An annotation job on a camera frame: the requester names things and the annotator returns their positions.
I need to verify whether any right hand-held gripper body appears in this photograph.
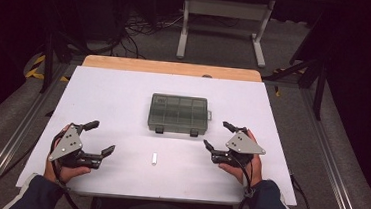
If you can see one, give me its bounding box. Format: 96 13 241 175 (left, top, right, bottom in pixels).
210 129 268 170

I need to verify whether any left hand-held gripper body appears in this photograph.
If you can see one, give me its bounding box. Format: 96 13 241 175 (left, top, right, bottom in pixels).
47 122 105 171

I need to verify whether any grey transparent compartment box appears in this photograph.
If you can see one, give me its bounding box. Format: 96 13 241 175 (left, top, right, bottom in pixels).
146 92 214 140

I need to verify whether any person's right hand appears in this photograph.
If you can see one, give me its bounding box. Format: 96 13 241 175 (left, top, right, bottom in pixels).
216 126 269 189

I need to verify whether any person's left hand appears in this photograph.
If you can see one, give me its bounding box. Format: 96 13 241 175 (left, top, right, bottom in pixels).
42 123 95 187

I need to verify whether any white board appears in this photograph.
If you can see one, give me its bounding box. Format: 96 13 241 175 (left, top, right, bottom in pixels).
15 61 308 209

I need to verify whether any black tripod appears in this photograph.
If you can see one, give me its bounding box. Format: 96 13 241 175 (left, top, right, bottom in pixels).
259 52 331 122
37 27 92 98

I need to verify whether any grey metal stand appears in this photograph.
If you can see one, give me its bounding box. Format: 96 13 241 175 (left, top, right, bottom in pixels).
175 0 276 69

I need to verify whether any left hand-held gripper cable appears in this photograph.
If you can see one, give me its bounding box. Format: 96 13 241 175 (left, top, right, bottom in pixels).
44 128 100 209

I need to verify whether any hand-held gripper cable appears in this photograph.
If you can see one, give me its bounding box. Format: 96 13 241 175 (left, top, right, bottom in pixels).
44 128 100 209
223 154 258 209

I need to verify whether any right hand-held gripper cable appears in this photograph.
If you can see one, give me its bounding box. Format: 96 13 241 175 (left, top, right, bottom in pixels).
223 154 258 209

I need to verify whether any aluminium floor rail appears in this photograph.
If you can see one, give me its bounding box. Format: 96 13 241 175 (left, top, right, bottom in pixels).
290 87 371 209
0 59 79 209

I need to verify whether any thin black cable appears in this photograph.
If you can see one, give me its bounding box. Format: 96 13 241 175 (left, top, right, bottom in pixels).
286 171 317 209

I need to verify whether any bundle of black floor cables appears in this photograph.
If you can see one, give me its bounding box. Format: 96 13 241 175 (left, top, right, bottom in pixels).
118 7 186 62

